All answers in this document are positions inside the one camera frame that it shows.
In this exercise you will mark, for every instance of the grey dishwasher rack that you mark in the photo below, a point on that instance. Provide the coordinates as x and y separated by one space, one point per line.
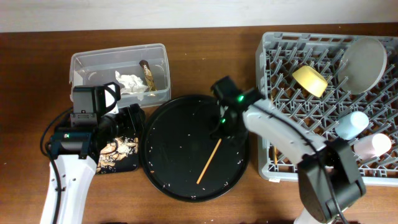
279 54

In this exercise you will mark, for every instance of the yellow bowl with food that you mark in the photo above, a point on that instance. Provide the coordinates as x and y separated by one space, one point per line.
310 80

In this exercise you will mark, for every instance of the pile of food scraps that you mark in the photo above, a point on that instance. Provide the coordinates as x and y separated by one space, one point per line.
116 152

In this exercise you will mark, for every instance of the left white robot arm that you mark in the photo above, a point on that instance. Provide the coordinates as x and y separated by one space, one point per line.
78 153

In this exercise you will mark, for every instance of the white tissue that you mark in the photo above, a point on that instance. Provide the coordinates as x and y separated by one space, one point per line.
131 85

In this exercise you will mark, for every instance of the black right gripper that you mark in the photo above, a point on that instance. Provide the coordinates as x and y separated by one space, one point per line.
239 129

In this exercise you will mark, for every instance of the pink cup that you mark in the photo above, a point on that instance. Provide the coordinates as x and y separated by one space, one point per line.
372 146

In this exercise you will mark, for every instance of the rectangular black tray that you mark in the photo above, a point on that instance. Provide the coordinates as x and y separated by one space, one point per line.
124 155

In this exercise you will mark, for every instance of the white plate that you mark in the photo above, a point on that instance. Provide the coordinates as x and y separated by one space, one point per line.
364 63

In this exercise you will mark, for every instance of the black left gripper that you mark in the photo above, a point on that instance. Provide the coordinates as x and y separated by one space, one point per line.
132 122

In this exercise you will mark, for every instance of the round black tray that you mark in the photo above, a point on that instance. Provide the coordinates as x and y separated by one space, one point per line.
176 144

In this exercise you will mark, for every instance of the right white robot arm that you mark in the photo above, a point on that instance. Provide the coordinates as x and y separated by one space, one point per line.
329 180

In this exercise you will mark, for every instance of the clear plastic bin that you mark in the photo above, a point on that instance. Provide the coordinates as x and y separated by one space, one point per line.
98 68

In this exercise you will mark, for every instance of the light blue cup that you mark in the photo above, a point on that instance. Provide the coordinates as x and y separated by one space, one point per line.
351 125

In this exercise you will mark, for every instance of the wooden chopstick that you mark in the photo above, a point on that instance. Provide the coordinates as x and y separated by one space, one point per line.
275 151
209 161

